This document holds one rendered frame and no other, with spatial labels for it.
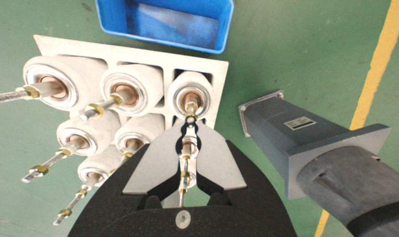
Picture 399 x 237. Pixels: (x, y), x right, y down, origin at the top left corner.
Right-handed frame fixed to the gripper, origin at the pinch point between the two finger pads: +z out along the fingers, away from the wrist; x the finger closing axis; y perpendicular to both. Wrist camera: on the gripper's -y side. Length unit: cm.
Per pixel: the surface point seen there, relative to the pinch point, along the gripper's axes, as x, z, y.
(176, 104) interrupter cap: -2.9, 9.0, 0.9
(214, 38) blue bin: 7.7, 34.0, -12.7
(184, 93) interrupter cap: -1.2, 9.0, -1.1
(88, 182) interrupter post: -26.0, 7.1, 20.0
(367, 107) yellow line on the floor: 84, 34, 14
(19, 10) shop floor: -49, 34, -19
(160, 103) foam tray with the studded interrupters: -9.1, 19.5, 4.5
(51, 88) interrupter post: -22.3, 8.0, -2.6
